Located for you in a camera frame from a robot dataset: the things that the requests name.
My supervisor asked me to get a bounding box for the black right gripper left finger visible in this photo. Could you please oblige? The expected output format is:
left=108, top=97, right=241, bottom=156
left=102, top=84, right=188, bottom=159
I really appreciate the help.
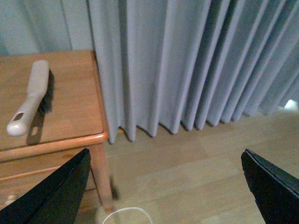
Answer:
left=0, top=148, right=91, bottom=224

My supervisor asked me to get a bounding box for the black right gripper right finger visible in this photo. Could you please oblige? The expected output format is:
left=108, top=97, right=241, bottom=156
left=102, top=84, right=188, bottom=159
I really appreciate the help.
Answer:
left=241, top=149, right=299, bottom=224

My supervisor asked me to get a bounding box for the wooden nightstand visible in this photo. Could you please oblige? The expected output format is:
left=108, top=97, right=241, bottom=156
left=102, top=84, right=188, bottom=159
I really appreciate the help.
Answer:
left=0, top=50, right=114, bottom=212

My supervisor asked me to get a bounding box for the light blue curtain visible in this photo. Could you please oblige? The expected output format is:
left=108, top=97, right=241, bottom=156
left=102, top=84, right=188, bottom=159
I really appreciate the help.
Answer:
left=0, top=0, right=299, bottom=144

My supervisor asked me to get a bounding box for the white cable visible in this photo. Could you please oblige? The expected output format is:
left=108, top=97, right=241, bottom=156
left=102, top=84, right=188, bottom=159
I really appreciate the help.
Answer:
left=101, top=207, right=154, bottom=224

